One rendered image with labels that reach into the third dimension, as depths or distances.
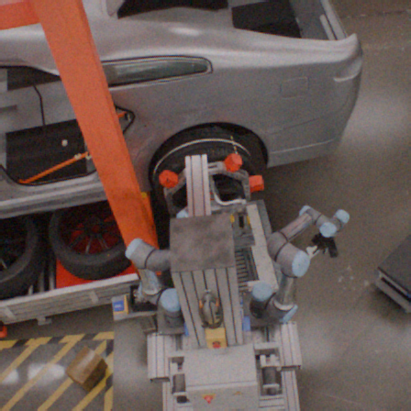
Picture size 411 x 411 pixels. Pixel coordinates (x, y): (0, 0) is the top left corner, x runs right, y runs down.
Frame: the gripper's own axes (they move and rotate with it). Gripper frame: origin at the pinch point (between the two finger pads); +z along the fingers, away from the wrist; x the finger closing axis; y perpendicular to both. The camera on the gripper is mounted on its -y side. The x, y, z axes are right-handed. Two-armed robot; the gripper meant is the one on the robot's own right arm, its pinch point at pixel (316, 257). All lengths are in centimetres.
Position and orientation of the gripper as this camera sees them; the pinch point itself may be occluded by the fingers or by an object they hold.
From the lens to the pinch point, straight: 370.5
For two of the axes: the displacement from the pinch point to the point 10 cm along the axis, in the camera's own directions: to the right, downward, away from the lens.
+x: -7.5, 1.8, -6.4
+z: -3.7, 6.8, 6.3
